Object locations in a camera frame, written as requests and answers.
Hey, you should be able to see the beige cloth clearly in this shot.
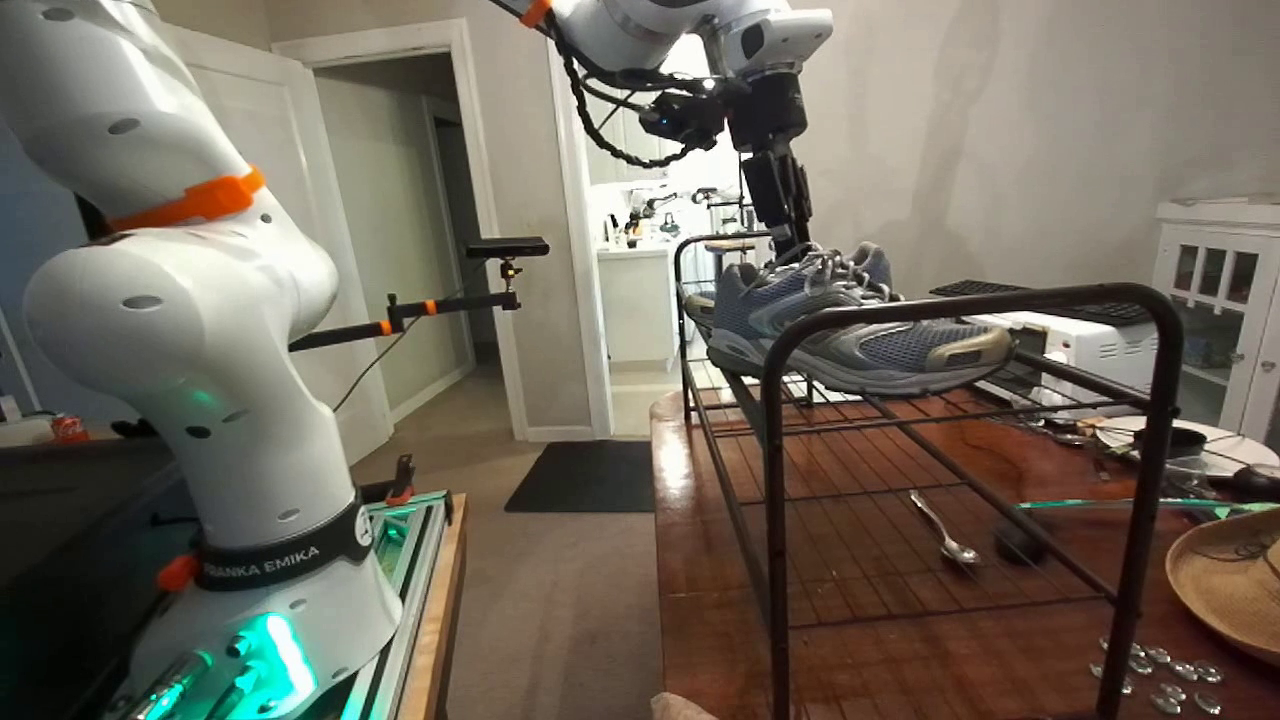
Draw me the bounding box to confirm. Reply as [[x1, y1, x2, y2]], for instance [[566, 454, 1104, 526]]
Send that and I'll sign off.
[[648, 686, 724, 720]]

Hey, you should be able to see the silver metal spoon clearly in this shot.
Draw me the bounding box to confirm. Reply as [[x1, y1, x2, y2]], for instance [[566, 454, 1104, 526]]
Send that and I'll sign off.
[[908, 487, 985, 574]]

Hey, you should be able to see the green tube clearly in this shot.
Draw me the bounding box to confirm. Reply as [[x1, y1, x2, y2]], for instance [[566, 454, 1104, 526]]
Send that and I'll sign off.
[[1017, 490, 1280, 524]]

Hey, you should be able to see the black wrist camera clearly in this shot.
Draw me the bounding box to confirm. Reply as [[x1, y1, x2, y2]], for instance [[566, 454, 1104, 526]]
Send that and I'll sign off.
[[639, 79, 737, 154]]

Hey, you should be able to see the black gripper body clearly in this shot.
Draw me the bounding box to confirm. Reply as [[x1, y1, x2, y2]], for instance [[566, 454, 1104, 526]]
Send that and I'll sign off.
[[724, 73, 818, 207]]

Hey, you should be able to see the black metal shoe rack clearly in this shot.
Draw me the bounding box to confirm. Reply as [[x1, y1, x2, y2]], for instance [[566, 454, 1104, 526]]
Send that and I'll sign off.
[[673, 232, 1189, 720]]

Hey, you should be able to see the wooden workbench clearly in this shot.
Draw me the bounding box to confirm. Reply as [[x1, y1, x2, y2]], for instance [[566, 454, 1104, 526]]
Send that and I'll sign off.
[[397, 490, 476, 720]]

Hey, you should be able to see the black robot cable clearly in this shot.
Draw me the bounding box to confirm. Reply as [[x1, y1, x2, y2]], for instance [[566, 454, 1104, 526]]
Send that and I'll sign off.
[[547, 14, 724, 176]]

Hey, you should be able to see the white plate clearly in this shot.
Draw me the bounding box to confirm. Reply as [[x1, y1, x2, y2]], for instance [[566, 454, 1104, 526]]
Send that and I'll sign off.
[[1094, 410, 1280, 487]]

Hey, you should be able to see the black orange clamp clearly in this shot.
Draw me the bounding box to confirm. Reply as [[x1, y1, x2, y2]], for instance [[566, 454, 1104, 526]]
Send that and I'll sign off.
[[357, 451, 420, 513]]

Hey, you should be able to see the white door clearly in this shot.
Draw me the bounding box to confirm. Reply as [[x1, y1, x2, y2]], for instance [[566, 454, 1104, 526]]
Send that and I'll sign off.
[[165, 18, 401, 462]]

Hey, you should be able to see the black bar camera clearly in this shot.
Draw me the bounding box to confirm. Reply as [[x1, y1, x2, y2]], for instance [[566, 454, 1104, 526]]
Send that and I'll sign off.
[[464, 232, 551, 264]]

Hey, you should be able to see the large black box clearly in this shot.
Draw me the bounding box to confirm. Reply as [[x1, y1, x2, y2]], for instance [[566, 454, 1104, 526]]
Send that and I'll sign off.
[[0, 434, 205, 720]]

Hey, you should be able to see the white glass-door cabinet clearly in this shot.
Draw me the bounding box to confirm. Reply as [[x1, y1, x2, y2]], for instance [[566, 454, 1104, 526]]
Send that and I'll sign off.
[[1147, 197, 1280, 449]]

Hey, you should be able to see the dark door mat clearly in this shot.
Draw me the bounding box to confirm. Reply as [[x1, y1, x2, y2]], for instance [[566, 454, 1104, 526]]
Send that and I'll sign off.
[[500, 434, 659, 518]]

